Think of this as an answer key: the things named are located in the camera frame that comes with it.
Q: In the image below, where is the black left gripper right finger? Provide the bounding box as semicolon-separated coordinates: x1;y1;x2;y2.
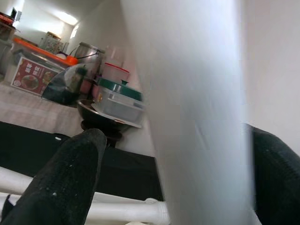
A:
248;124;300;225

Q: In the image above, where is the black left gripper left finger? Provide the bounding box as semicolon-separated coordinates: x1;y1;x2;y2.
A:
0;128;107;225

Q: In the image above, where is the white plastic table leg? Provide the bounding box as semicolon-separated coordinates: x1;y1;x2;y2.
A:
0;192;170;225
120;0;261;225
0;166;147;204

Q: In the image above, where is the black round stool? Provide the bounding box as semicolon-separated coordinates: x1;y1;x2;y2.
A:
80;120;124;149

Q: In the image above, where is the black table cloth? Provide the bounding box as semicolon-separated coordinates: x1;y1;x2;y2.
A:
0;121;165;202

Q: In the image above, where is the black wok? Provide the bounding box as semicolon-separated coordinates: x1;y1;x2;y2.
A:
76;98;133;135

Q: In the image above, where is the pale checked cloth table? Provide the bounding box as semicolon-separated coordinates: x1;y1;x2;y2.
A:
0;81;83;138

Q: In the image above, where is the black plastic bag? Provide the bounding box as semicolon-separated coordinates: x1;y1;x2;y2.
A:
41;63;94;108

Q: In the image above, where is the clear plastic storage box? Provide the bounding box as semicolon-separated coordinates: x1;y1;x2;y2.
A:
90;86;145;129

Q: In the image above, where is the pink cup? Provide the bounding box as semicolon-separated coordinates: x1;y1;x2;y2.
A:
91;82;104;104

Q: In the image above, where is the green pot lid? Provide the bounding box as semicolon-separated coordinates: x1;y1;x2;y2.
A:
97;77;144;102

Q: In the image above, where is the red printed food box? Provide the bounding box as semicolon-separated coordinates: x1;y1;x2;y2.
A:
10;57;60;96

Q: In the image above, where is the clear container red lid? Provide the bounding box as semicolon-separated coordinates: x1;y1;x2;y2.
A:
102;62;131;83

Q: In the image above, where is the steel pot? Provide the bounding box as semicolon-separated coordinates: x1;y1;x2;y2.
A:
70;41;106;79

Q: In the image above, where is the clear bin orange lid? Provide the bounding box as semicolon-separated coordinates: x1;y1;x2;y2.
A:
10;37;79;71

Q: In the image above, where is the patterned storage box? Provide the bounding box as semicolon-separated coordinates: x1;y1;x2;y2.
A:
45;31;64;55

